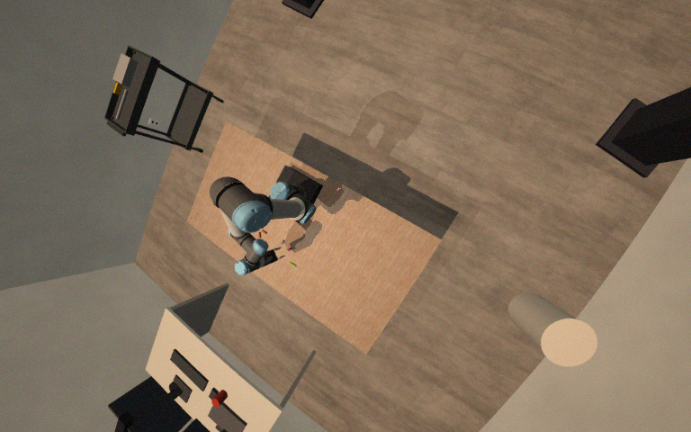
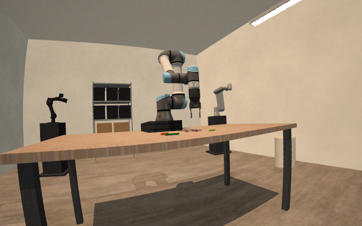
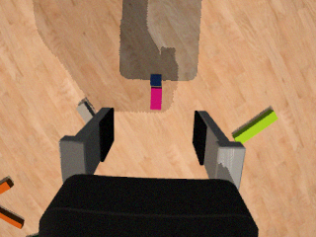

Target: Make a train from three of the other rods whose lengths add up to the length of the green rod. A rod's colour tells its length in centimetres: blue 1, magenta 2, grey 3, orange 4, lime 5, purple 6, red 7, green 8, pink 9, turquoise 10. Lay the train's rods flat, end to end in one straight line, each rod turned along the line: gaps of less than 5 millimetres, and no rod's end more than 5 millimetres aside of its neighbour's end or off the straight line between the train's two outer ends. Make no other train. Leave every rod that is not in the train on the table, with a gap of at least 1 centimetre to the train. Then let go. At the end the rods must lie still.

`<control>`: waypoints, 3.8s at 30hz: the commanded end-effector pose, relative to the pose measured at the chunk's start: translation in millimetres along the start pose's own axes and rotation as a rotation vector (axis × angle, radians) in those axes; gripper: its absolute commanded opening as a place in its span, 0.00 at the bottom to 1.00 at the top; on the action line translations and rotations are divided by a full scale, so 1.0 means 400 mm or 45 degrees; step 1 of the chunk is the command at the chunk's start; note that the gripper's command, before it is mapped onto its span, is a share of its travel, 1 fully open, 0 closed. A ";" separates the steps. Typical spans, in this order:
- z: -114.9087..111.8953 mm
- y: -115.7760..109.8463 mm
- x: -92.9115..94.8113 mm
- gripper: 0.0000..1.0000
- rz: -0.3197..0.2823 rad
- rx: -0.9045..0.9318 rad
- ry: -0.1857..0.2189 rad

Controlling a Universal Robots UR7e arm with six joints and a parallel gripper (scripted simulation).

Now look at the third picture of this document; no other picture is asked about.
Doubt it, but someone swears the small blue cube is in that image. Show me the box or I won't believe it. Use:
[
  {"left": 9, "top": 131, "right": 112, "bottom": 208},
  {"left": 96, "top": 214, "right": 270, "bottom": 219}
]
[{"left": 150, "top": 74, "right": 162, "bottom": 86}]

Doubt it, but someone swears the orange rod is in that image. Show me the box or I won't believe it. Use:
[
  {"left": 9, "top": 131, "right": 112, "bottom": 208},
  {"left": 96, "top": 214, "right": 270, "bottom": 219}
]
[
  {"left": 0, "top": 178, "right": 14, "bottom": 195},
  {"left": 0, "top": 207, "right": 25, "bottom": 229}
]

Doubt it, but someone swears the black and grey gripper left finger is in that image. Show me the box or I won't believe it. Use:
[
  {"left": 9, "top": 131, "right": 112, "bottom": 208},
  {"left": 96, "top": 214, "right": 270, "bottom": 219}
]
[{"left": 58, "top": 108, "right": 115, "bottom": 184}]

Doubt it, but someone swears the short magenta rod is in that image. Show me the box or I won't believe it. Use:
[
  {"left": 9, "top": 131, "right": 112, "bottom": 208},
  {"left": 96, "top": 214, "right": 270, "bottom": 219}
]
[{"left": 150, "top": 87, "right": 162, "bottom": 110}]

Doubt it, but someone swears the grey rod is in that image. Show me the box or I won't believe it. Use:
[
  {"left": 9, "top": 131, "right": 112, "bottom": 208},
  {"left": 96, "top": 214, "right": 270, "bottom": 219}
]
[{"left": 76, "top": 101, "right": 95, "bottom": 123}]

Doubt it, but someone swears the lime green rod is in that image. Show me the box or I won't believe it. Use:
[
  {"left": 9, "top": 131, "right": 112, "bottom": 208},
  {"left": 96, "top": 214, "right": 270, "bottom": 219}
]
[{"left": 232, "top": 109, "right": 278, "bottom": 144}]

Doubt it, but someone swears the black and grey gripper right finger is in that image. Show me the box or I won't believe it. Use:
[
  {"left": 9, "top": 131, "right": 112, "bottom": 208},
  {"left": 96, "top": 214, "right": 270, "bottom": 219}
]
[{"left": 193, "top": 111, "right": 246, "bottom": 191}]

